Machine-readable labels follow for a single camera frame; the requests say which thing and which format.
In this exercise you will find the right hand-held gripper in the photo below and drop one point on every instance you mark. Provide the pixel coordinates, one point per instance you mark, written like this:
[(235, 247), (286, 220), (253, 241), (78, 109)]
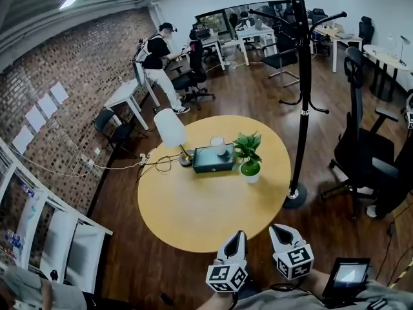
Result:
[(295, 262)]

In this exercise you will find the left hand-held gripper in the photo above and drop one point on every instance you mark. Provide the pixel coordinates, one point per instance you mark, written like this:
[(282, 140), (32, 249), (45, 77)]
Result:
[(226, 274)]

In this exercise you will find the green potted plant white pot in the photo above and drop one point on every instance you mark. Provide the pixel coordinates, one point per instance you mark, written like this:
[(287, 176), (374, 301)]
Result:
[(249, 160)]

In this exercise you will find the person's left forearm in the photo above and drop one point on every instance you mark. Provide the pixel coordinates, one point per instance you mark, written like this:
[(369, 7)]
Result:
[(213, 302)]

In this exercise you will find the person's right forearm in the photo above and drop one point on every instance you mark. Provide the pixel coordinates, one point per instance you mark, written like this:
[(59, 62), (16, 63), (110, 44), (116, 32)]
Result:
[(314, 283)]

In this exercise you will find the person's grey shirt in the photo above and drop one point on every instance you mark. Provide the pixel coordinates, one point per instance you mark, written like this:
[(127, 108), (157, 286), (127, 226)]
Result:
[(290, 302)]

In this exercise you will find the black tablet screen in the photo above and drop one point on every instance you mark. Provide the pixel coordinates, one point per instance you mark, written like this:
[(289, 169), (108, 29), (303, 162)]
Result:
[(350, 274)]

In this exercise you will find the dark teal drawer box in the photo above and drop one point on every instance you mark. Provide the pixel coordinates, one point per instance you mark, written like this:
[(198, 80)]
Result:
[(213, 163)]

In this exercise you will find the white cylinder speaker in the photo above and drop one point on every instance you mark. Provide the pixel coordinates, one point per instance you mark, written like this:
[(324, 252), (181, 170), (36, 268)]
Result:
[(218, 145)]

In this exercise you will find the large black office chair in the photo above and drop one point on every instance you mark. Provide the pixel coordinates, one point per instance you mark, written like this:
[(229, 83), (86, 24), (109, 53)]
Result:
[(364, 153)]

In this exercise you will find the white shade table lamp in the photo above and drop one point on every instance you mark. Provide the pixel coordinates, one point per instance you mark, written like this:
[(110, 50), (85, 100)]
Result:
[(169, 128)]

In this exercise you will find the black coat rack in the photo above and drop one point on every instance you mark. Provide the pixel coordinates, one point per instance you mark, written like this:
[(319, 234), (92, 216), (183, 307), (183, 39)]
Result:
[(303, 76)]

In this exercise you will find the black plastic chair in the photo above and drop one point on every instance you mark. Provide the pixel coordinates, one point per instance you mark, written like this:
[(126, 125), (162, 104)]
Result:
[(119, 129)]

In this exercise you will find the white metal shelf rack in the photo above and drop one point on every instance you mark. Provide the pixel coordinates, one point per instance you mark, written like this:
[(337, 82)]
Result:
[(58, 231)]

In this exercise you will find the black swivel office chair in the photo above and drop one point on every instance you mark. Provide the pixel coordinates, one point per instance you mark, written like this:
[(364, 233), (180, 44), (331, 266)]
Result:
[(193, 73)]

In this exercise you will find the black cantilever chair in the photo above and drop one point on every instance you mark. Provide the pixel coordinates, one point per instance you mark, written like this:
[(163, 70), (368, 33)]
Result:
[(280, 58)]

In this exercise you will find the small white square table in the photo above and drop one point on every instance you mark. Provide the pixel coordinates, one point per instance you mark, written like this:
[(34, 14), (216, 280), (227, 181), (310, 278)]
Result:
[(124, 92)]

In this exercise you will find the white office desk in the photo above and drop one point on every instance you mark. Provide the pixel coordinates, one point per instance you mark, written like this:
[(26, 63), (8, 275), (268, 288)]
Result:
[(213, 44), (255, 32)]

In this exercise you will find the round white table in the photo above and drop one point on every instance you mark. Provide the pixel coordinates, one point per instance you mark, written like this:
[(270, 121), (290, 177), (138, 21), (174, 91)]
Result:
[(384, 58)]

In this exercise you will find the wooden top desk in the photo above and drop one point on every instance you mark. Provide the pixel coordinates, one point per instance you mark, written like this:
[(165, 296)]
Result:
[(342, 37)]

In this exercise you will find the black high-back office chair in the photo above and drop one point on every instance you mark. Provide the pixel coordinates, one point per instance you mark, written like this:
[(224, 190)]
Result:
[(366, 31)]

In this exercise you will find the slim black desk lamp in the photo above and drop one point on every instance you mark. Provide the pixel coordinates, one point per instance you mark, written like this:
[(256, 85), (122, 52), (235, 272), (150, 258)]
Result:
[(402, 48)]

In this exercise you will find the dark window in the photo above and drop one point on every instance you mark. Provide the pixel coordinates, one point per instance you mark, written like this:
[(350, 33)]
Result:
[(216, 18)]

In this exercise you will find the white paper sheet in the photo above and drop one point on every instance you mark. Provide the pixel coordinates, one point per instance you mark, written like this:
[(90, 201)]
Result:
[(47, 106), (22, 139), (59, 93), (35, 118)]

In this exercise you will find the white wall socket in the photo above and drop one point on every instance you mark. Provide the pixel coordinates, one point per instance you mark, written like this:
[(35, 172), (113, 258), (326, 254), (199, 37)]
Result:
[(87, 163)]

